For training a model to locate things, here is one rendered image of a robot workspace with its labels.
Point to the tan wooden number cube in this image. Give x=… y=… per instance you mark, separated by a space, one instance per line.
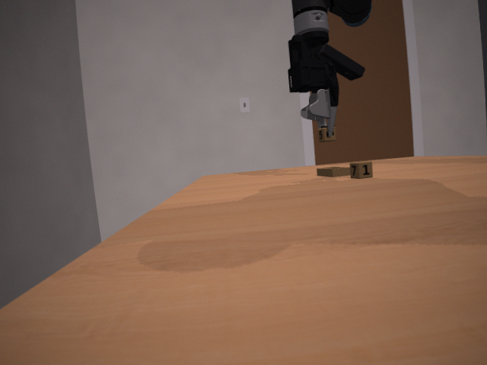
x=323 y=135
x=361 y=170

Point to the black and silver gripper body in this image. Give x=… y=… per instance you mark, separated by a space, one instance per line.
x=305 y=76

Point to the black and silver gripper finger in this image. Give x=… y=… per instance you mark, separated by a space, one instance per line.
x=305 y=113
x=327 y=102

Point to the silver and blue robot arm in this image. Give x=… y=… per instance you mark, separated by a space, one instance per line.
x=353 y=12

